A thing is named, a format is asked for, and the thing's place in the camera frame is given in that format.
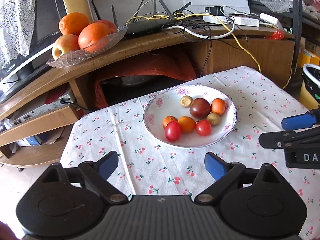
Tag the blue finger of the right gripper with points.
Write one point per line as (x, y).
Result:
(302, 121)

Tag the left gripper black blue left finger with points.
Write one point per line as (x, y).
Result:
(66, 202)

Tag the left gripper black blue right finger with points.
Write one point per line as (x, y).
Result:
(255, 202)

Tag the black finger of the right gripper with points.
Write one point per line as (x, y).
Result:
(280, 139)

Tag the brown longan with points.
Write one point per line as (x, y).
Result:
(186, 101)
(214, 119)

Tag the small orange top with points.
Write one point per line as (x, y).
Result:
(218, 106)

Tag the small orange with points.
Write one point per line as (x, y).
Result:
(167, 120)
(218, 106)
(187, 124)

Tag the red tomato small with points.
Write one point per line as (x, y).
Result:
(203, 128)

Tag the dark red plum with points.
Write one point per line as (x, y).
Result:
(200, 108)

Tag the red tomato large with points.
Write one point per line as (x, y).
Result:
(173, 131)

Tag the small orange front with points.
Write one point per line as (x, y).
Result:
(167, 120)

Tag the trash bin with liner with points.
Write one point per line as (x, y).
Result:
(309, 92)

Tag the blue white cardboard box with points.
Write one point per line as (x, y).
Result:
(35, 140)

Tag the wooden tv stand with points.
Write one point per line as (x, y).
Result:
(248, 47)

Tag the cherry print tablecloth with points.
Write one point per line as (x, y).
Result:
(148, 166)

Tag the red plastic bag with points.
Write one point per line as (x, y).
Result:
(277, 35)

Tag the silver set-top box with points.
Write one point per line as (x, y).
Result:
(43, 104)

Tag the black metal shelf rack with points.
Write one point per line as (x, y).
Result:
(291, 9)

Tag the white floral ceramic bowl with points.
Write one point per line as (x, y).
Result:
(167, 103)

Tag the white power strip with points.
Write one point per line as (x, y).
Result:
(238, 20)

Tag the red cloth under stand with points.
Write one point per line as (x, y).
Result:
(167, 61)

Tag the glass fruit dish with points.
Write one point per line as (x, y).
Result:
(75, 57)

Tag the yellow red apple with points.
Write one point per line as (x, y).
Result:
(65, 44)

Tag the large orange front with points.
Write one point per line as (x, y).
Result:
(95, 31)

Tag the large orange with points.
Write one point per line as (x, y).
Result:
(73, 23)
(95, 31)

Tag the large orange back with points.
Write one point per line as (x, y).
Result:
(73, 23)

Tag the black wifi router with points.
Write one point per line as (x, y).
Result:
(142, 25)

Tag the television with lace cover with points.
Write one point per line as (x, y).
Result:
(29, 29)

